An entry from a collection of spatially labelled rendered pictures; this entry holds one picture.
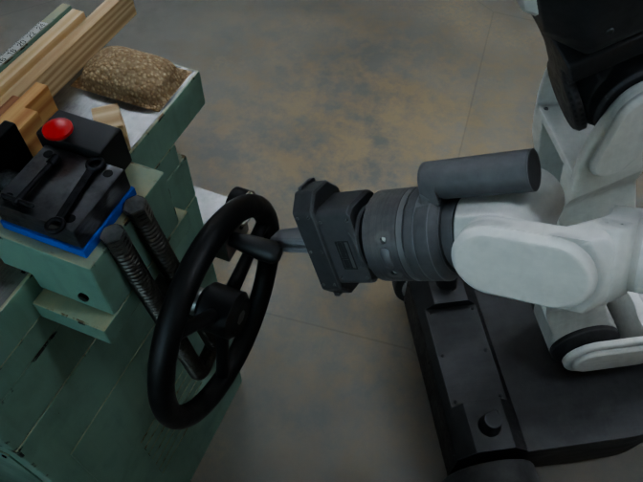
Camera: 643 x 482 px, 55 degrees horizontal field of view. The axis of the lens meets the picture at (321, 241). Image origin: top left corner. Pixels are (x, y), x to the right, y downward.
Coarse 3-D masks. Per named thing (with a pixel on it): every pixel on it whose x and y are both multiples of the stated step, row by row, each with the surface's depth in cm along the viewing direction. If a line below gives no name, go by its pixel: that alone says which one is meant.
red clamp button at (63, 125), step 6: (54, 120) 62; (60, 120) 62; (66, 120) 62; (48, 126) 62; (54, 126) 62; (60, 126) 62; (66, 126) 62; (72, 126) 62; (42, 132) 62; (48, 132) 61; (54, 132) 61; (60, 132) 61; (66, 132) 62; (48, 138) 61; (54, 138) 61; (60, 138) 61
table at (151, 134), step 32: (64, 96) 83; (96, 96) 83; (192, 96) 87; (128, 128) 80; (160, 128) 81; (160, 160) 84; (0, 288) 65; (32, 288) 67; (0, 320) 64; (32, 320) 69; (64, 320) 68; (96, 320) 66; (0, 352) 65
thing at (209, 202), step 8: (200, 192) 110; (208, 192) 110; (200, 200) 109; (208, 200) 109; (216, 200) 109; (224, 200) 109; (200, 208) 108; (208, 208) 108; (216, 208) 108; (208, 216) 107; (240, 232) 111; (224, 248) 108; (232, 248) 110; (216, 256) 111; (224, 256) 110; (232, 256) 111
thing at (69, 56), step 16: (112, 0) 90; (128, 0) 92; (96, 16) 87; (112, 16) 89; (128, 16) 93; (80, 32) 85; (96, 32) 87; (112, 32) 91; (64, 48) 83; (80, 48) 85; (96, 48) 88; (48, 64) 81; (64, 64) 83; (80, 64) 86; (32, 80) 79; (48, 80) 81; (64, 80) 84; (16, 96) 77
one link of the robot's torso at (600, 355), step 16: (608, 304) 138; (624, 304) 132; (640, 304) 128; (624, 320) 133; (640, 320) 127; (624, 336) 133; (640, 336) 127; (576, 352) 125; (592, 352) 124; (608, 352) 124; (624, 352) 125; (640, 352) 126; (576, 368) 128; (592, 368) 129
